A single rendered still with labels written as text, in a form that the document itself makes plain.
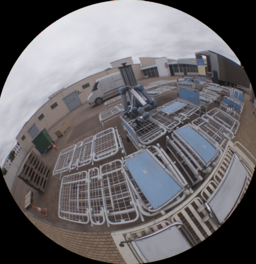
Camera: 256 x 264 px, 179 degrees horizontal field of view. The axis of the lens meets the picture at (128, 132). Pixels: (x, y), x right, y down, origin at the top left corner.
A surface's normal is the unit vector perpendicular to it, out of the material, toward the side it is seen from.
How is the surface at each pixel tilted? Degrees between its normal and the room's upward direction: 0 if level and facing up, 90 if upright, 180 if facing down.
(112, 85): 88
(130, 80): 90
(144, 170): 5
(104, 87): 88
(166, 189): 5
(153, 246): 3
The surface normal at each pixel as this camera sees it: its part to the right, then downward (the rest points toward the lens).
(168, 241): -0.25, -0.77
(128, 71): 0.40, 0.46
